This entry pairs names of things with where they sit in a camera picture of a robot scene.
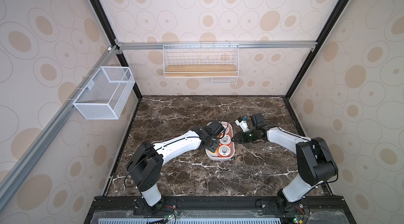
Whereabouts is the aluminium rail wall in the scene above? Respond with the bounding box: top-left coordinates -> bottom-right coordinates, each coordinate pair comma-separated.
1,45 -> 119,211
117,41 -> 317,50

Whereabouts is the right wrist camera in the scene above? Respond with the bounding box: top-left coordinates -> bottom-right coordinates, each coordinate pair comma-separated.
235,116 -> 249,132

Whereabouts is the orange tape roll mid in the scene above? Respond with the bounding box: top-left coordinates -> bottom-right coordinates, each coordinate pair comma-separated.
222,124 -> 232,134

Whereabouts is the white plastic storage box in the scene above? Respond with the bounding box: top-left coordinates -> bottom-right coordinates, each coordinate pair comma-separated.
205,122 -> 235,161

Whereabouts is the white wire shelf wood board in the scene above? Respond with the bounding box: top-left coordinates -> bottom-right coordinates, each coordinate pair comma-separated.
163,47 -> 240,84

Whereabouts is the orange tape roll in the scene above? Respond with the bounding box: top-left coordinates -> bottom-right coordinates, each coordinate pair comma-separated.
217,145 -> 231,158
219,134 -> 231,146

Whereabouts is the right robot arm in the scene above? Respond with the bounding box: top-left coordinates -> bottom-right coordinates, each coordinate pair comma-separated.
232,114 -> 338,207

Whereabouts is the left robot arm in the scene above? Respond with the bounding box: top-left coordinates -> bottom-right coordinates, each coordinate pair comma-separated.
126,121 -> 226,207

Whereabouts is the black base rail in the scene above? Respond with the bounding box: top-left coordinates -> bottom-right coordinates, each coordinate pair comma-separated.
85,196 -> 355,224

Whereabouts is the aluminium rail back wall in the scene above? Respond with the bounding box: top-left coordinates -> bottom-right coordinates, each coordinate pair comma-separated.
117,41 -> 317,50

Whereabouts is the aluminium rail left wall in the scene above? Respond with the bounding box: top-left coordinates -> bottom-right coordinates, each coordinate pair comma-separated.
1,45 -> 119,211

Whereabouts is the white mesh basket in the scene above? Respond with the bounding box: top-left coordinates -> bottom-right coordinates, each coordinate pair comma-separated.
73,66 -> 135,120

